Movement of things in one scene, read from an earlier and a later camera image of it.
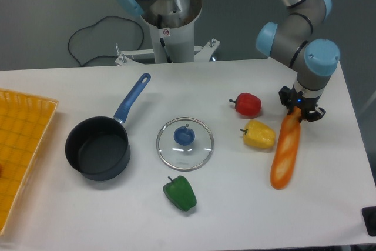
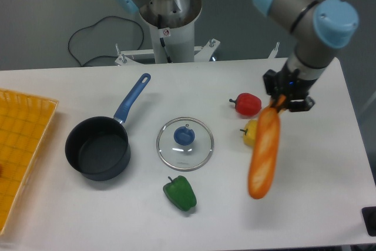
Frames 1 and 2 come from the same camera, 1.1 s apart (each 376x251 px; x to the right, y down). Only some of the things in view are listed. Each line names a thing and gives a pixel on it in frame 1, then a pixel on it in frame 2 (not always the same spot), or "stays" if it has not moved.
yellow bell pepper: x=258 y=134 stays
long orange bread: x=285 y=149 to x=265 y=148
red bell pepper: x=247 y=104 stays
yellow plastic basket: x=25 y=121 stays
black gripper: x=289 y=98 to x=292 y=84
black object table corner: x=369 y=216 stays
